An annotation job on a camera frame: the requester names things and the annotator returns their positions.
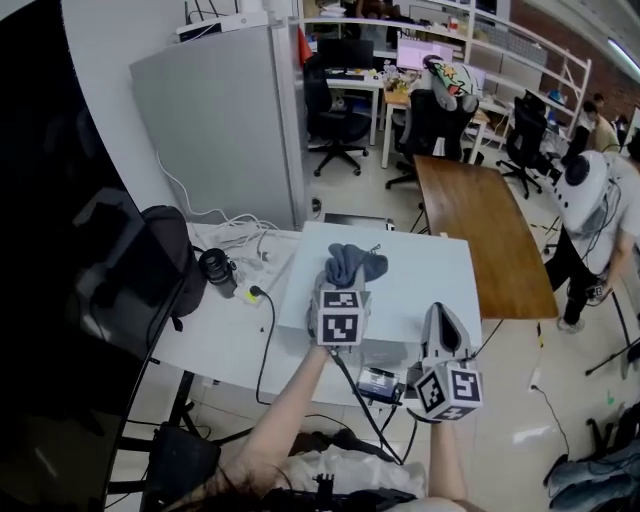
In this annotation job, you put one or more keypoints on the ceiling tube light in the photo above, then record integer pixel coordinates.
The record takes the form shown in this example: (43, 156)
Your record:
(625, 52)

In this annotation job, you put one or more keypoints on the red flag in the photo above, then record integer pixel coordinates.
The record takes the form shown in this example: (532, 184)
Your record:
(305, 47)

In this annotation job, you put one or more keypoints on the black tripod stand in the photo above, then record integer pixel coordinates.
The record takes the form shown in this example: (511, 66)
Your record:
(622, 325)

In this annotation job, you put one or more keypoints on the grey partition panel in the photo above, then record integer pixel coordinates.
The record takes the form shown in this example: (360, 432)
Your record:
(215, 125)

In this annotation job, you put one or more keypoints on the person's left forearm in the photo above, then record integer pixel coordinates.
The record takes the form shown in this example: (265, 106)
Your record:
(280, 425)

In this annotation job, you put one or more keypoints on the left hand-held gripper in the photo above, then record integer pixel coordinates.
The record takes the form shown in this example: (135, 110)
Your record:
(340, 320)

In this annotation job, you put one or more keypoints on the white office desk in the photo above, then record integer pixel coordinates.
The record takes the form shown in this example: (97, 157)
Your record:
(350, 82)

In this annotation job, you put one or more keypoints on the pink-screen desktop monitor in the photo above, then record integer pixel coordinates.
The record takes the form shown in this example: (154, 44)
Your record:
(415, 55)

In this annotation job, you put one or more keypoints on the person's right forearm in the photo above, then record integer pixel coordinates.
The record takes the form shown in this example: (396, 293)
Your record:
(445, 460)

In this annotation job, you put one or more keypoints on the white floor power strip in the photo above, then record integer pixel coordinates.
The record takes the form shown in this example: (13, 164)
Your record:
(535, 380)

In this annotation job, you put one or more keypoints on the white microwave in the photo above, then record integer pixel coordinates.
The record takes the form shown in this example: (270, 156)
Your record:
(425, 270)

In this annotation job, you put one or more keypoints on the person's white shirt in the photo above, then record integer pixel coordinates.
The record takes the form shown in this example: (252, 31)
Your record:
(360, 470)

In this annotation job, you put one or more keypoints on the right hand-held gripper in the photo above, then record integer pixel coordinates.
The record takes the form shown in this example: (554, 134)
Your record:
(450, 390)

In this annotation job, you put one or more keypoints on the colourful patterned cushion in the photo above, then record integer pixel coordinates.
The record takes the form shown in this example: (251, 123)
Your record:
(450, 75)

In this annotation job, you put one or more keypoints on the brown wooden table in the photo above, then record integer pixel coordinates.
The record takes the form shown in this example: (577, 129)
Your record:
(480, 230)

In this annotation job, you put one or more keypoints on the black desktop monitor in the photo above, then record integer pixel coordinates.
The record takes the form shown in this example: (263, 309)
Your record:
(345, 54)

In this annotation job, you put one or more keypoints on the black office chair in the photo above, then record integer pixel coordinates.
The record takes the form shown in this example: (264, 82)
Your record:
(430, 120)
(330, 115)
(527, 130)

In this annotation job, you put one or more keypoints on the white domed backpack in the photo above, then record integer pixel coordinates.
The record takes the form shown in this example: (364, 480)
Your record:
(585, 195)

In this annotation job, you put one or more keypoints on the white shelf rack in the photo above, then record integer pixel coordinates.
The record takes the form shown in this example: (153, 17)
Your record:
(505, 55)

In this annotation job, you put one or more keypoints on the dark backpack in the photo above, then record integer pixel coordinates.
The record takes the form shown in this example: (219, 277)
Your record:
(175, 250)

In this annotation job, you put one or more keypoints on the large black curved monitor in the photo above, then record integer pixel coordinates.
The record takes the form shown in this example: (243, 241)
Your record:
(50, 250)

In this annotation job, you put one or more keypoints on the white router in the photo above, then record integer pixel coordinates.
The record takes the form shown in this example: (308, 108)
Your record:
(225, 24)

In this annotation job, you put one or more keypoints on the black computer box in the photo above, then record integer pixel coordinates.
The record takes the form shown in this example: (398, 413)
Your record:
(185, 465)

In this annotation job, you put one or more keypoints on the grey knitted cloth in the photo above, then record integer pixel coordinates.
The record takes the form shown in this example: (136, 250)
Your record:
(350, 265)

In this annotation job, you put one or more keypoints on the small wooden office desk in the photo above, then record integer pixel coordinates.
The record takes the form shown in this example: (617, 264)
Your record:
(395, 97)

